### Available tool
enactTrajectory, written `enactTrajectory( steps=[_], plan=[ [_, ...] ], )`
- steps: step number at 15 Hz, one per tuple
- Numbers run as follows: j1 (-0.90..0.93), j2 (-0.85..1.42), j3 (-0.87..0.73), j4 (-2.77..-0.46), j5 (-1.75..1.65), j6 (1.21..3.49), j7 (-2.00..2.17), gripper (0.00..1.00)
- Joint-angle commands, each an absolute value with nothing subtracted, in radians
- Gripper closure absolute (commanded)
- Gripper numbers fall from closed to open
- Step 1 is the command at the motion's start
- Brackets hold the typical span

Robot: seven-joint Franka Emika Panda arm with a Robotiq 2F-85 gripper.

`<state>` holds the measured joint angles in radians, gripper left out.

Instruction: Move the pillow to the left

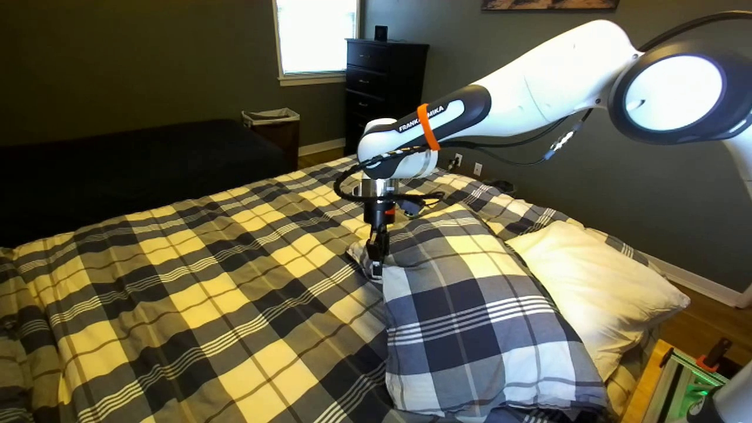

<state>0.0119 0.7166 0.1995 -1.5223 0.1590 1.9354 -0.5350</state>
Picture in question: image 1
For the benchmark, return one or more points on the blue plaid pillow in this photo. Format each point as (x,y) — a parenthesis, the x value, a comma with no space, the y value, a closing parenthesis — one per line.
(470,335)

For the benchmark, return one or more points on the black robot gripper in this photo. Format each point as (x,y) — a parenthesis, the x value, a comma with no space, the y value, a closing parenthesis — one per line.
(379,210)

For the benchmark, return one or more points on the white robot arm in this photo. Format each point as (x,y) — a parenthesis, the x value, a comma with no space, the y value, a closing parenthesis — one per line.
(665,91)

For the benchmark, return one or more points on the small dark side table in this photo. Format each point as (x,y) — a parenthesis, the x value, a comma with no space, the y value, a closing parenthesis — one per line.
(277,125)

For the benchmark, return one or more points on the framed wall picture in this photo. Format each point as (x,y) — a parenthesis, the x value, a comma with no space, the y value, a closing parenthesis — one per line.
(547,6)

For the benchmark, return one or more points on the cream plain pillow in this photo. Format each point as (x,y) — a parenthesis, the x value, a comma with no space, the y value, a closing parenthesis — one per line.
(605,294)

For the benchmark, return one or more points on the yellow grey plaid comforter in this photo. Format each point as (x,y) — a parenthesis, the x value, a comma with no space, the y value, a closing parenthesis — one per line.
(231,306)

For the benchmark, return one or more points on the green teal frame object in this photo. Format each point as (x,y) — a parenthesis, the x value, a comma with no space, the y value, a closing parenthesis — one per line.
(694,388)

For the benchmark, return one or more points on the bright window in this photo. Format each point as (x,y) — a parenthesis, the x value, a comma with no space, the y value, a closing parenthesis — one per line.
(310,39)

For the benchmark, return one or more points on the small dark object on dresser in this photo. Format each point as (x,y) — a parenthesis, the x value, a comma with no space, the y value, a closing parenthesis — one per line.
(380,33)

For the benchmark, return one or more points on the black tall dresser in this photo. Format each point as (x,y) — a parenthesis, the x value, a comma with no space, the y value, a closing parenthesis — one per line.
(380,80)

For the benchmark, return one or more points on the dark low couch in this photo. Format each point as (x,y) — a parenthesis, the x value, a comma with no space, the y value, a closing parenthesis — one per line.
(58,187)

